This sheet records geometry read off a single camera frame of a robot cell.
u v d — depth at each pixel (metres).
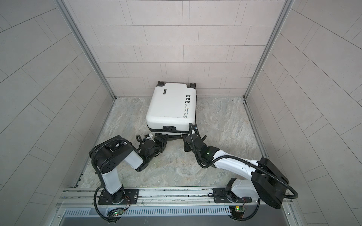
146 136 0.84
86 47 0.87
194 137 0.68
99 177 0.52
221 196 0.71
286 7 0.71
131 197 0.71
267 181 0.41
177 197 0.72
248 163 0.45
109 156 0.48
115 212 0.65
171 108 0.85
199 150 0.60
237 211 0.68
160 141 0.79
